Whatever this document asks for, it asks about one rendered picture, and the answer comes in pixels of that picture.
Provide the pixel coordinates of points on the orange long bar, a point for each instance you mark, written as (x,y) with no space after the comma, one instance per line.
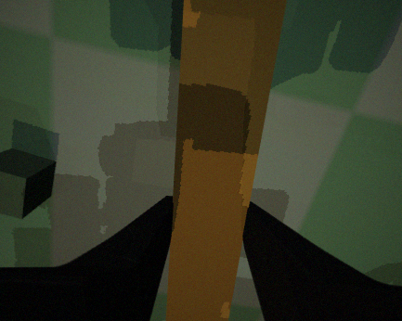
(228,55)

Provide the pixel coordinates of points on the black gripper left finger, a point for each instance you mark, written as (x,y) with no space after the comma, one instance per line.
(117,280)

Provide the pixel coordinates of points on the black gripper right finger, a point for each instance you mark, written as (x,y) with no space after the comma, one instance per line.
(295,280)

